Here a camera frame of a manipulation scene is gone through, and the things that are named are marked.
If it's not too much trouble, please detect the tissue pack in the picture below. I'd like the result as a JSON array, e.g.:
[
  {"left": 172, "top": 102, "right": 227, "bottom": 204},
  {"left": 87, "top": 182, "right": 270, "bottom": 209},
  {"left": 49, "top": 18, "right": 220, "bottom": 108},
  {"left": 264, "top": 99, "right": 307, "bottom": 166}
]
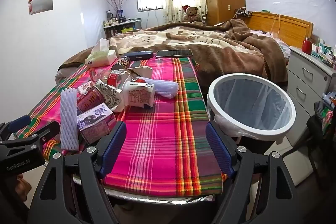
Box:
[{"left": 86, "top": 38, "right": 117, "bottom": 67}]

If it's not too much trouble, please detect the teddy bear with red hat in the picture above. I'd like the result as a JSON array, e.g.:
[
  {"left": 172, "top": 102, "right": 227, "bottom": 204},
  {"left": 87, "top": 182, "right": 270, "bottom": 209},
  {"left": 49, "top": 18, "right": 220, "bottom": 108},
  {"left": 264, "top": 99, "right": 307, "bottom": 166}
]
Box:
[{"left": 182, "top": 5, "right": 204, "bottom": 24}]

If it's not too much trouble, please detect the grey drawer dresser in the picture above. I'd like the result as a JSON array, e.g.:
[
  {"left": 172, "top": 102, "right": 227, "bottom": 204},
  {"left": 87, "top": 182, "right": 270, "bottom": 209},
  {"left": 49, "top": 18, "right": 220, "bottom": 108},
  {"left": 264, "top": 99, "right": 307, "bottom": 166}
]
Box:
[{"left": 286, "top": 45, "right": 336, "bottom": 147}]

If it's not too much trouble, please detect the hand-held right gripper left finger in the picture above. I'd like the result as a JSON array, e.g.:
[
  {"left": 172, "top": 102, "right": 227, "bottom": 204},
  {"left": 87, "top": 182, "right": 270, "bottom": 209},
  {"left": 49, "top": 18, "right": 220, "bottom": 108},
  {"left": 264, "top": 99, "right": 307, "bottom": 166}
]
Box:
[{"left": 26, "top": 121, "right": 127, "bottom": 224}]

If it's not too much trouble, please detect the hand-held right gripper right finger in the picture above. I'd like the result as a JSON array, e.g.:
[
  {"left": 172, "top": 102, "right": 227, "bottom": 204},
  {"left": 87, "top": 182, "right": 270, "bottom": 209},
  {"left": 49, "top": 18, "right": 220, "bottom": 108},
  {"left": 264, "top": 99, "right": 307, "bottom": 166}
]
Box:
[{"left": 205, "top": 122, "right": 313, "bottom": 224}]

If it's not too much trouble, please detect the tall white foam net sleeve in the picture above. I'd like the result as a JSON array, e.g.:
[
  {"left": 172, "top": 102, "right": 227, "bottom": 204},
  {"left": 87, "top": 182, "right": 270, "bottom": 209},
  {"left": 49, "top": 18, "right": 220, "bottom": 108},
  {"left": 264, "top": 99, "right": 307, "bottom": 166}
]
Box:
[{"left": 60, "top": 88, "right": 80, "bottom": 150}]

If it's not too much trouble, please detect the brown patterned blanket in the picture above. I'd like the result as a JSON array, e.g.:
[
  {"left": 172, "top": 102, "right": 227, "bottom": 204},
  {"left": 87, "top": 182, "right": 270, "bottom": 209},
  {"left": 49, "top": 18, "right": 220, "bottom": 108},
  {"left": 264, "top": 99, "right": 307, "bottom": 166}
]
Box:
[{"left": 56, "top": 18, "right": 290, "bottom": 88}]

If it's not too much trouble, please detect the crumpled beige paper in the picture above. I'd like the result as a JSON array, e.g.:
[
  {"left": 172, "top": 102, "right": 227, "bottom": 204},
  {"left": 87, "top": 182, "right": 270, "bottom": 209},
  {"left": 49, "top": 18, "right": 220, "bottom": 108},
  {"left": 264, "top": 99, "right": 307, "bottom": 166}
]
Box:
[{"left": 128, "top": 66, "right": 153, "bottom": 81}]

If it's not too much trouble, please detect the clear plastic bottle red label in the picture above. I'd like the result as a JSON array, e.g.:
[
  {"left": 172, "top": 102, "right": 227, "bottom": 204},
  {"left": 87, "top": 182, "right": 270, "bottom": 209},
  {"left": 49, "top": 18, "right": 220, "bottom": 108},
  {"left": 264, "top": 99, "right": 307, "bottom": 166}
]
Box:
[{"left": 89, "top": 69, "right": 132, "bottom": 88}]

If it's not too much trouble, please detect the vase of dry branches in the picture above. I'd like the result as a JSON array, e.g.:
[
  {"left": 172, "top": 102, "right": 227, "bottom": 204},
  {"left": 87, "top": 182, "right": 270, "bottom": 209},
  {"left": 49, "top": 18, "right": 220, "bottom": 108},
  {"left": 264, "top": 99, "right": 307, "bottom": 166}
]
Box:
[{"left": 104, "top": 0, "right": 132, "bottom": 18}]

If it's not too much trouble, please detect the foil edged table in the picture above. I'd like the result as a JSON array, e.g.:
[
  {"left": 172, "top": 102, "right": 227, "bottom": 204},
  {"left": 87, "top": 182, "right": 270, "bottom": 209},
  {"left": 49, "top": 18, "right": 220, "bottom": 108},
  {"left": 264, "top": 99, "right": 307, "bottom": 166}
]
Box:
[{"left": 72, "top": 174, "right": 227, "bottom": 207}]

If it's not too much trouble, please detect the cluttered side desk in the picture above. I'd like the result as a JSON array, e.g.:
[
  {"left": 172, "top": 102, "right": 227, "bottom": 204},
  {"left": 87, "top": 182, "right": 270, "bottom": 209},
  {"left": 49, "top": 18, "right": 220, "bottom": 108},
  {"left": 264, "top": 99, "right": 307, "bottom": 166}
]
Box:
[{"left": 103, "top": 18, "right": 144, "bottom": 40}]

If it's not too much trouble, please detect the power strip with cables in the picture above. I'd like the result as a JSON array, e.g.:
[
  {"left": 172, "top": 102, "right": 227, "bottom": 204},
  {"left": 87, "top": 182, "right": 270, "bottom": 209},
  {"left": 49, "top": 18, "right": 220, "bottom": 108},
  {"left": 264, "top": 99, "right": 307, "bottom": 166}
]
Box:
[{"left": 233, "top": 7, "right": 253, "bottom": 18}]

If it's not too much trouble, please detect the dark glasses case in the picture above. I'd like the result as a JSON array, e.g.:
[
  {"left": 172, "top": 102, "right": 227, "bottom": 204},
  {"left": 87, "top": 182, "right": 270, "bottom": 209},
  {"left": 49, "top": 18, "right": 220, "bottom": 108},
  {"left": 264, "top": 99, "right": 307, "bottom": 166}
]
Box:
[{"left": 127, "top": 50, "right": 154, "bottom": 61}]

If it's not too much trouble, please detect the white round trash bin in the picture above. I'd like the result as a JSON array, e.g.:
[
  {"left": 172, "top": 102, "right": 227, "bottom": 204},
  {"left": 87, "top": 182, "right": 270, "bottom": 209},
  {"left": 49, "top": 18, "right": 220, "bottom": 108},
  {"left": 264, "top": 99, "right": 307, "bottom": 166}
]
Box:
[{"left": 207, "top": 73, "right": 297, "bottom": 147}]

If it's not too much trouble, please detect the short white foam net sleeve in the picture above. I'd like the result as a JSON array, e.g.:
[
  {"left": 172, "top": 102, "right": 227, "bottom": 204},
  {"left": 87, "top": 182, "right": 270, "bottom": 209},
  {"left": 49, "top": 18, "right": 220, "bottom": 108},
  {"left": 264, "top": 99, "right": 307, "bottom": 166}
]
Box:
[{"left": 136, "top": 76, "right": 180, "bottom": 99}]

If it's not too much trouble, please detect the pink plaid cloth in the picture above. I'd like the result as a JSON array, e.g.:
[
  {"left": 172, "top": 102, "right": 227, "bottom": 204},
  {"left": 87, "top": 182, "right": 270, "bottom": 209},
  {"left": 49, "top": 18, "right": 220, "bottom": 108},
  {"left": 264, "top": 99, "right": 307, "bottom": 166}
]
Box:
[{"left": 14, "top": 57, "right": 228, "bottom": 199}]

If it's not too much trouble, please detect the black smartphone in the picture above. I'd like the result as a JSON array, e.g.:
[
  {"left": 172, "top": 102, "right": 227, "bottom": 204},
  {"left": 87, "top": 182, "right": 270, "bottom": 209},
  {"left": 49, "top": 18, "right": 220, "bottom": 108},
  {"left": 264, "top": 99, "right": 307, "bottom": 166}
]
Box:
[{"left": 155, "top": 49, "right": 193, "bottom": 59}]

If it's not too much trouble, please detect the cartoon figure bottle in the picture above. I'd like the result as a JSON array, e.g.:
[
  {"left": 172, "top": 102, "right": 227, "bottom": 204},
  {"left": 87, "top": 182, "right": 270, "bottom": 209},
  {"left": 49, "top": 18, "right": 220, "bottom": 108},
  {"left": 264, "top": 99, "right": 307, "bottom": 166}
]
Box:
[{"left": 111, "top": 56, "right": 132, "bottom": 71}]

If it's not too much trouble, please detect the patterned wrapper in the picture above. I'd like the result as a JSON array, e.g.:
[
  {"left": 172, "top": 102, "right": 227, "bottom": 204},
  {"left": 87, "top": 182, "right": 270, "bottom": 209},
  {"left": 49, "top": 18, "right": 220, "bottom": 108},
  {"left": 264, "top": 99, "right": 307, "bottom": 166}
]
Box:
[{"left": 94, "top": 79, "right": 124, "bottom": 112}]

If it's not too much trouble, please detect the dark chair with clothes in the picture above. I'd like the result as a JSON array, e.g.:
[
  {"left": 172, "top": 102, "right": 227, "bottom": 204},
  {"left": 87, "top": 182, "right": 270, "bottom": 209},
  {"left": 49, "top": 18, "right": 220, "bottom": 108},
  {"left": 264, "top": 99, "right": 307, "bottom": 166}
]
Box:
[{"left": 282, "top": 91, "right": 336, "bottom": 189}]

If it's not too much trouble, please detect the purple milk carton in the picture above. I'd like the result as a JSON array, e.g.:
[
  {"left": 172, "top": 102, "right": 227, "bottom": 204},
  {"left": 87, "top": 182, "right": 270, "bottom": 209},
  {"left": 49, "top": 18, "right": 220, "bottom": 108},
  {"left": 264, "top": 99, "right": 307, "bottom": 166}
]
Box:
[{"left": 77, "top": 105, "right": 118, "bottom": 144}]

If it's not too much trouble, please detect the white carton with red print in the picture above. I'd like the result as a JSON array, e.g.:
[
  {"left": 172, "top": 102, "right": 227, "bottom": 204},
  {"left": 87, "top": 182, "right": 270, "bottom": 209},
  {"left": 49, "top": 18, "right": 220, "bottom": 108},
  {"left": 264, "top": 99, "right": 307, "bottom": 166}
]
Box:
[{"left": 123, "top": 81, "right": 156, "bottom": 109}]

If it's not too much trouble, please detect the wooden bed headboard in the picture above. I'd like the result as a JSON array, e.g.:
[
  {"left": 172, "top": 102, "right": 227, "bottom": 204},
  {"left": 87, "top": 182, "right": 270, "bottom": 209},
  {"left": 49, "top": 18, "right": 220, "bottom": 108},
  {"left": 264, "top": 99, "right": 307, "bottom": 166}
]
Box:
[{"left": 246, "top": 10, "right": 314, "bottom": 48}]

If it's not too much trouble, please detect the pile of small boxes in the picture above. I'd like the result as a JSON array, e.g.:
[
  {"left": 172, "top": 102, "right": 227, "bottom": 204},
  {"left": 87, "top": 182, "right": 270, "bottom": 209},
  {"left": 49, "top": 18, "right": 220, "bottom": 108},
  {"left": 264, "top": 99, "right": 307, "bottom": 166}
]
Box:
[{"left": 312, "top": 36, "right": 336, "bottom": 69}]

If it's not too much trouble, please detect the red jar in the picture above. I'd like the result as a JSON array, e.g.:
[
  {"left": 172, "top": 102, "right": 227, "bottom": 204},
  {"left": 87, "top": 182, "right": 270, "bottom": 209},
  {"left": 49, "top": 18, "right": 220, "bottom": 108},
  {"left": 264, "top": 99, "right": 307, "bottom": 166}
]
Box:
[{"left": 302, "top": 37, "right": 312, "bottom": 55}]

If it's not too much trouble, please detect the small pink card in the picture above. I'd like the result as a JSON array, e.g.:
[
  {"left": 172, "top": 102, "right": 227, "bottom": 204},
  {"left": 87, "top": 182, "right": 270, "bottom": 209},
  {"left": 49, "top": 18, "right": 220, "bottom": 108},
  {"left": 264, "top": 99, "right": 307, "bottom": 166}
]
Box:
[{"left": 78, "top": 83, "right": 93, "bottom": 95}]

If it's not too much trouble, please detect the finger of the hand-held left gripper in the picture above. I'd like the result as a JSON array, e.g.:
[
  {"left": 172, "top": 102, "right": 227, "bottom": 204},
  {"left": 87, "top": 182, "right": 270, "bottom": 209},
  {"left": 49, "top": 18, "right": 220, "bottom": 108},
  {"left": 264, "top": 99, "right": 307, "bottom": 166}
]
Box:
[
  {"left": 10, "top": 121, "right": 61, "bottom": 147},
  {"left": 0, "top": 114, "right": 32, "bottom": 136}
]

